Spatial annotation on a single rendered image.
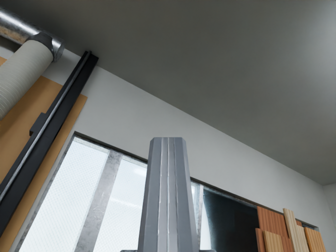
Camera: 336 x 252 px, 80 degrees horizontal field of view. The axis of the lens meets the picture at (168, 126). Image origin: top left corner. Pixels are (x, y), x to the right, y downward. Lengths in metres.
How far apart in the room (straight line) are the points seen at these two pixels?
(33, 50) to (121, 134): 0.67
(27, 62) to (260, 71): 1.36
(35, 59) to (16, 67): 0.12
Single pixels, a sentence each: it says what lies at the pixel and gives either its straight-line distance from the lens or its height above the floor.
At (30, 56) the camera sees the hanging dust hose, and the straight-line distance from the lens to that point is 1.33.
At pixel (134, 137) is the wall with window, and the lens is 1.41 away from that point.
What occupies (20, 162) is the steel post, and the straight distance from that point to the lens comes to 1.13.
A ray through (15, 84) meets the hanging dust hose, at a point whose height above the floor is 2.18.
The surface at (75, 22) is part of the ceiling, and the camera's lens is 1.49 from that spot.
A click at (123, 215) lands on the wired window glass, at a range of 1.34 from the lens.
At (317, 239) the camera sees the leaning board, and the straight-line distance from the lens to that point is 2.47.
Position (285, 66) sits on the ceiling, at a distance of 1.50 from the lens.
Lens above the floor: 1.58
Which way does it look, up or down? 35 degrees up
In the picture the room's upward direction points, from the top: 10 degrees clockwise
